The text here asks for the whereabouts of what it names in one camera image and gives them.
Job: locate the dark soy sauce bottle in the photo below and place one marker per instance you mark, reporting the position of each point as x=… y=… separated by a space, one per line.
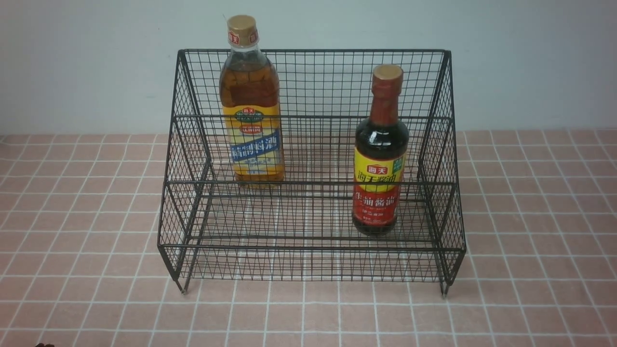
x=379 y=158

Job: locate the amber cooking wine bottle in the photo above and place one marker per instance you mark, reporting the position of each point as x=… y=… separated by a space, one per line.
x=249 y=90

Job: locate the black wire mesh rack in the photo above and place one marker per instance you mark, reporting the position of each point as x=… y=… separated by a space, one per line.
x=213 y=225

